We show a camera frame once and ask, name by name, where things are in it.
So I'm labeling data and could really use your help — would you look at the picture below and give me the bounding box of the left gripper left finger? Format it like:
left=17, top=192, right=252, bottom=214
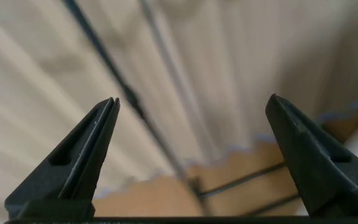
left=4, top=96, right=121, bottom=219

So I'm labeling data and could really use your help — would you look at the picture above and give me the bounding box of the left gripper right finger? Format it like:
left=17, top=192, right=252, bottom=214
left=265, top=93, right=358, bottom=217

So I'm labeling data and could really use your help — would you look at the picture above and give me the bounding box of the black clothes rack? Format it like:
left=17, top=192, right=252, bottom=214
left=61, top=0, right=301, bottom=217

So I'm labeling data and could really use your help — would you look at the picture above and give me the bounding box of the beige curtain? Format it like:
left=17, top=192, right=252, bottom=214
left=0, top=0, right=358, bottom=218

